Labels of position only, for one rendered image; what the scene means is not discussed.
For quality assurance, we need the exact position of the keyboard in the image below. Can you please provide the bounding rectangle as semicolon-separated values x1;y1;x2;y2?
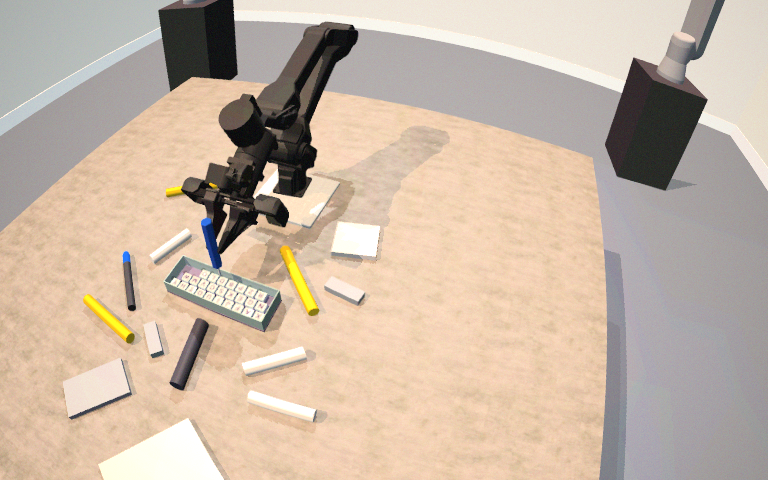
163;255;282;332

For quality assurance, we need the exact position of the yellow cylinder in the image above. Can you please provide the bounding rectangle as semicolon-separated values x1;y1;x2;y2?
166;183;218;197
280;246;319;316
83;294;135;344

